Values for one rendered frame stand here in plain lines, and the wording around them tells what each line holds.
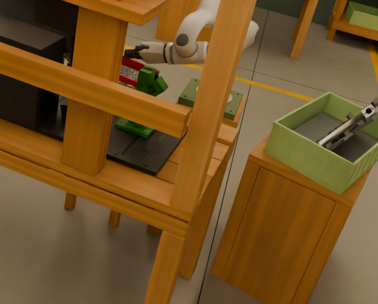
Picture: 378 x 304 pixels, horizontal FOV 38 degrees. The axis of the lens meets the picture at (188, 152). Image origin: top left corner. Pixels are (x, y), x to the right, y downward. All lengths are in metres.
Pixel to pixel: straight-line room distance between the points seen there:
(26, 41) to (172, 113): 0.67
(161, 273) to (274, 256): 0.81
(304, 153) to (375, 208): 1.68
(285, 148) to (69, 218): 1.32
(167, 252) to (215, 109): 0.63
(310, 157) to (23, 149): 1.24
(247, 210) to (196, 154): 0.96
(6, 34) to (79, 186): 0.62
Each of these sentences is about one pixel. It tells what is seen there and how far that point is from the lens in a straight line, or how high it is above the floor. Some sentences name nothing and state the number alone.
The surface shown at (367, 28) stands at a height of 0.26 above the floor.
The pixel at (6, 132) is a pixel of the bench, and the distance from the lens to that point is 2.25.
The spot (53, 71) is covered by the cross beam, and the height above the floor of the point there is 1.26.
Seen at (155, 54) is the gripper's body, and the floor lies 1.28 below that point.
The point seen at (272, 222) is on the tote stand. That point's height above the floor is 0.49.
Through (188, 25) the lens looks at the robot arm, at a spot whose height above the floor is 1.42.
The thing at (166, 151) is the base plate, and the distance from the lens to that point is 2.24.
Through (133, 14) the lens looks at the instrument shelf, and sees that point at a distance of 1.70.
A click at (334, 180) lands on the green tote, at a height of 0.85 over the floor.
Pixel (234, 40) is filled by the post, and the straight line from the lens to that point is 1.66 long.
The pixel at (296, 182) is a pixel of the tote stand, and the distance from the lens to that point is 2.58.
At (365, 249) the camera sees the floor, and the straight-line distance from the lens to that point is 3.71.
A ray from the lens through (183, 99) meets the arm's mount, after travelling 2.72.
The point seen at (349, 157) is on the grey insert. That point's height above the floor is 0.85.
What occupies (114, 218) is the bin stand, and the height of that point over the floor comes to 0.07.
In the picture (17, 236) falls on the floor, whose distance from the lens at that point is 3.09.
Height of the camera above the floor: 2.08
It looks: 31 degrees down
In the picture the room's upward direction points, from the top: 15 degrees clockwise
